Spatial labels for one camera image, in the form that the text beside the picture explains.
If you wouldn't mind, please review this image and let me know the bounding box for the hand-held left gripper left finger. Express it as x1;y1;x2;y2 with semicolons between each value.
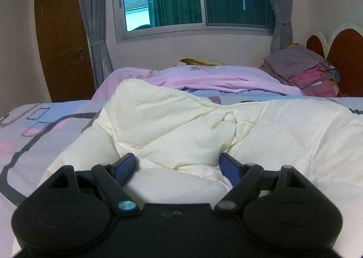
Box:
49;153;140;217

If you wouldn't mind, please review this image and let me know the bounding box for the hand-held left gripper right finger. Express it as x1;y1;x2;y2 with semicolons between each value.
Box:
214;152;302;215

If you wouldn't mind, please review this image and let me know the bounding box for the cream white duvet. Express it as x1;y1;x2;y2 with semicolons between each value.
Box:
17;79;363;258

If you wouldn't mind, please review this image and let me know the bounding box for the pile of folded clothes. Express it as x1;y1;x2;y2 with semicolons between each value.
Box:
260;43;341;97

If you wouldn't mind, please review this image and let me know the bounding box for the pink blanket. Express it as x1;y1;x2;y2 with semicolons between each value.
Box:
92;65;306;100

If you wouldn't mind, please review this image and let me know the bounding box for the yellow printed pillow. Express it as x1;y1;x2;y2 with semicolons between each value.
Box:
179;58;227;66

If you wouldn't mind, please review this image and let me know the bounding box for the brown wooden door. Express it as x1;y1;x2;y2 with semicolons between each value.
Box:
34;0;96;103

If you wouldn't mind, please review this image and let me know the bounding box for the grey curtain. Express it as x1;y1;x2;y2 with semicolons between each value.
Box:
76;0;114;91
257;0;296;52

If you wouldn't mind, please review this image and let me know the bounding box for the brown and white headboard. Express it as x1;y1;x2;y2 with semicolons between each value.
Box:
306;22;363;97

